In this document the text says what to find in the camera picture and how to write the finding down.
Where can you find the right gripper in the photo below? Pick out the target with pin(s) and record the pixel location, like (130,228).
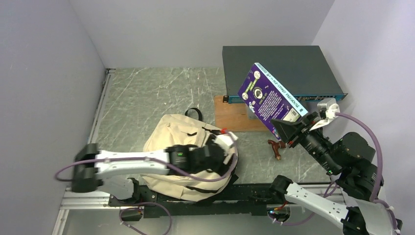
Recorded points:
(291,132)

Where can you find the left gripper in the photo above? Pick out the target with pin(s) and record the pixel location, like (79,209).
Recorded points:
(222,168)

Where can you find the beige canvas backpack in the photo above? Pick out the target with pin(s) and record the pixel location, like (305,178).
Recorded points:
(177,135)

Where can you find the light blue book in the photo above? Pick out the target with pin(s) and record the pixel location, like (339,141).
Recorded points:
(268,99)

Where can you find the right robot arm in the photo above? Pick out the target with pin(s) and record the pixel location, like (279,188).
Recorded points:
(358,168)

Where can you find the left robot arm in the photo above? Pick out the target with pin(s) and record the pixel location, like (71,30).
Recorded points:
(113,172)

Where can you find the brown copper pipe fitting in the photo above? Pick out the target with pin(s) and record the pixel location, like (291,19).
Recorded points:
(276,146)

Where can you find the wooden board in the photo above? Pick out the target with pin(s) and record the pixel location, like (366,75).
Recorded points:
(234,117)

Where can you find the black base frame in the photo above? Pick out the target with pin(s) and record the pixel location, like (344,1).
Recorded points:
(252,199)

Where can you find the dark network switch box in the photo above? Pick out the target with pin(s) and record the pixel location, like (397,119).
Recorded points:
(303,70)

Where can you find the aluminium rail frame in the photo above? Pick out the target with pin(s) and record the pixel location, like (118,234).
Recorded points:
(93,200)

